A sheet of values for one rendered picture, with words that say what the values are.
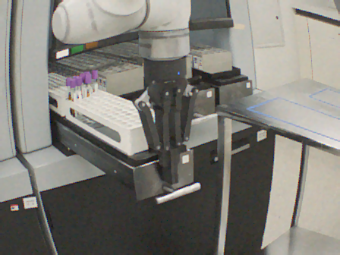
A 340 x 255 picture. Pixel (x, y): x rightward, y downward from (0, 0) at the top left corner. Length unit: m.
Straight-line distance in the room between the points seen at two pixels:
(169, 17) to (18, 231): 0.69
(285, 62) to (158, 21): 2.73
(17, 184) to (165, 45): 0.53
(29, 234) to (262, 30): 2.46
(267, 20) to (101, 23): 2.66
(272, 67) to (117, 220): 2.26
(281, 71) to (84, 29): 2.84
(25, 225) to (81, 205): 0.21
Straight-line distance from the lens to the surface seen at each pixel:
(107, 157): 1.13
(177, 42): 0.97
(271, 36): 3.48
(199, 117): 1.47
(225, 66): 1.64
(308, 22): 3.61
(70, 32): 0.83
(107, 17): 0.83
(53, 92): 1.39
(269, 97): 1.41
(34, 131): 1.34
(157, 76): 0.99
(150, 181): 1.08
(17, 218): 1.30
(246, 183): 1.71
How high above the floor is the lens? 1.22
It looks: 20 degrees down
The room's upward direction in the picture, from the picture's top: 2 degrees counter-clockwise
